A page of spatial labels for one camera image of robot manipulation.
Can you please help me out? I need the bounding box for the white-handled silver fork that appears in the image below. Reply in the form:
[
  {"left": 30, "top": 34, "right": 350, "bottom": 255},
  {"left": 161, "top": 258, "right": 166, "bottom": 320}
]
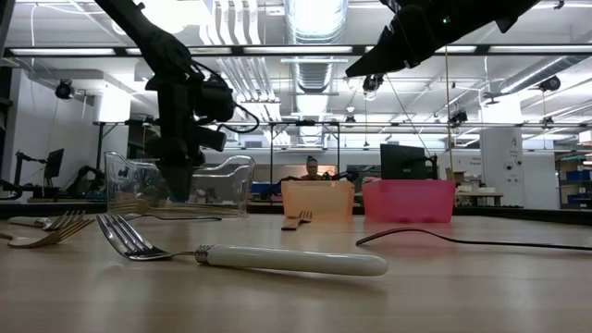
[
  {"left": 95, "top": 213, "right": 389, "bottom": 278},
  {"left": 6, "top": 210, "right": 88, "bottom": 232}
]

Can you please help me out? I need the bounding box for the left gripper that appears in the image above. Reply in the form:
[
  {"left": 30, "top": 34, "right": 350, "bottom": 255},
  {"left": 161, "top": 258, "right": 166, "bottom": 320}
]
[{"left": 144, "top": 76, "right": 228, "bottom": 203}]

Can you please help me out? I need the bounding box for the background black metal frame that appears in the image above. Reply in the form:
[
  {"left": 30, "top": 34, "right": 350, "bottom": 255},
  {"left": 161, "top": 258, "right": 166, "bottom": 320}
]
[{"left": 94, "top": 118, "right": 592, "bottom": 207}]

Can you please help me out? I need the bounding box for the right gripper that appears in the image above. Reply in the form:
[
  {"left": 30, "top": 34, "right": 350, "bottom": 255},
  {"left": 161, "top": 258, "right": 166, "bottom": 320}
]
[{"left": 345, "top": 0, "right": 468, "bottom": 79}]

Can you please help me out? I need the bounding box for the small black background monitor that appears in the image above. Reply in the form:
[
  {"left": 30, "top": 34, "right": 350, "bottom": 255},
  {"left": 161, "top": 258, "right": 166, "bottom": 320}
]
[{"left": 44, "top": 148, "right": 66, "bottom": 187}]

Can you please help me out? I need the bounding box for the silver ventilation duct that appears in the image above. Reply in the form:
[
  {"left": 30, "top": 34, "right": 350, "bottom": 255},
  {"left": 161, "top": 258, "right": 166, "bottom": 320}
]
[{"left": 282, "top": 0, "right": 349, "bottom": 96}]

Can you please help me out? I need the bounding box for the background storage shelf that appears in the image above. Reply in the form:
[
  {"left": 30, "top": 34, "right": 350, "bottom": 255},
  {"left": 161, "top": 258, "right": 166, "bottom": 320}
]
[{"left": 554, "top": 152, "right": 592, "bottom": 210}]

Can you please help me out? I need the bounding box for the person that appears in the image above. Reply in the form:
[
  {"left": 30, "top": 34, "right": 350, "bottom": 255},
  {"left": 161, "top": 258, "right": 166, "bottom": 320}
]
[{"left": 299, "top": 154, "right": 326, "bottom": 181}]

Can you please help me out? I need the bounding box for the black computer monitor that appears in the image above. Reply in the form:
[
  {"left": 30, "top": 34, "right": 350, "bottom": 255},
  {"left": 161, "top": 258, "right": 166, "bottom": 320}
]
[{"left": 379, "top": 143, "right": 438, "bottom": 182}]

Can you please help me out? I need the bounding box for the orange plastic bin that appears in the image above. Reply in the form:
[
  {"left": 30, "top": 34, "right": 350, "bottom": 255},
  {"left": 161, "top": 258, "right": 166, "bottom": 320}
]
[{"left": 280, "top": 180, "right": 356, "bottom": 223}]

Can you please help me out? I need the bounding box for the black overhead light beam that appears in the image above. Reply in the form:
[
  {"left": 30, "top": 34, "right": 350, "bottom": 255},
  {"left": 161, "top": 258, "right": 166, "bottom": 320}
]
[{"left": 0, "top": 43, "right": 592, "bottom": 58}]

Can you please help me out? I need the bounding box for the dark metal fork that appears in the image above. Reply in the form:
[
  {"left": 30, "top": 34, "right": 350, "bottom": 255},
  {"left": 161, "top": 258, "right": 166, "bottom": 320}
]
[
  {"left": 354, "top": 227, "right": 592, "bottom": 253},
  {"left": 280, "top": 210, "right": 314, "bottom": 232},
  {"left": 122, "top": 212, "right": 224, "bottom": 222}
]

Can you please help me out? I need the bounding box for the clear plastic bin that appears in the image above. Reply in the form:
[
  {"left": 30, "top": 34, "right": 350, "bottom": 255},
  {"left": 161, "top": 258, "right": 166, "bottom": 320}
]
[{"left": 104, "top": 150, "right": 256, "bottom": 218}]

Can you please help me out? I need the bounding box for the pink plastic bin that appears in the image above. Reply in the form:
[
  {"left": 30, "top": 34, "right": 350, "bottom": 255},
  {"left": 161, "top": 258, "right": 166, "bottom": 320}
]
[{"left": 362, "top": 179, "right": 457, "bottom": 225}]

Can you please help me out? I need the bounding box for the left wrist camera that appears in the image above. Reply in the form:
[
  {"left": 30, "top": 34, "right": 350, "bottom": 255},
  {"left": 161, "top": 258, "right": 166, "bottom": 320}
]
[{"left": 197, "top": 79, "right": 238, "bottom": 125}]

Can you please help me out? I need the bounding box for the background wooden table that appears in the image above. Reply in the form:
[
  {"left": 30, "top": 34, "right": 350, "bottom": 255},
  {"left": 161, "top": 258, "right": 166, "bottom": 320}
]
[{"left": 455, "top": 191, "right": 505, "bottom": 208}]

